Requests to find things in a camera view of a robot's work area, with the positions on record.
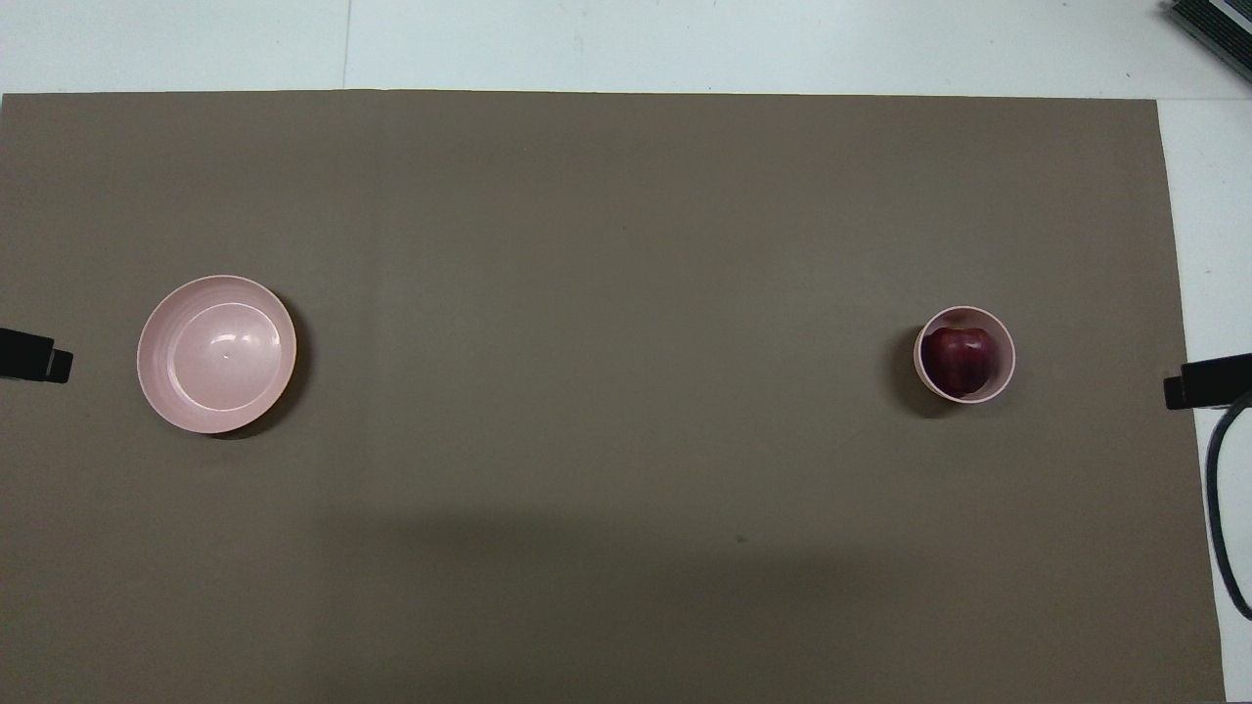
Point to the dark ribbed panel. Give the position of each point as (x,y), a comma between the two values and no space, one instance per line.
(1218,24)

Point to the brown table mat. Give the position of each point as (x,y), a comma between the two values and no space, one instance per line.
(606,293)

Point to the dark red apple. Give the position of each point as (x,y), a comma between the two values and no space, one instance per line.
(961,362)

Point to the pink bowl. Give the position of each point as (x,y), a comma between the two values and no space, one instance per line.
(1006,357)

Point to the pink plate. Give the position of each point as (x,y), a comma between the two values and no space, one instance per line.
(215,354)

